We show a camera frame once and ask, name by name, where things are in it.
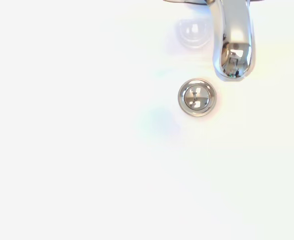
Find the white ceramic sink basin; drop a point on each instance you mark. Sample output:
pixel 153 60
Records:
pixel 86 140

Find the chrome faucet spout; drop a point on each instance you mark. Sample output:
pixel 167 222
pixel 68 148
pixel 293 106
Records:
pixel 233 32

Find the chrome sink drain stopper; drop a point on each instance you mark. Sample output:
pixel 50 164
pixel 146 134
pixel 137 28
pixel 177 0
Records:
pixel 196 97

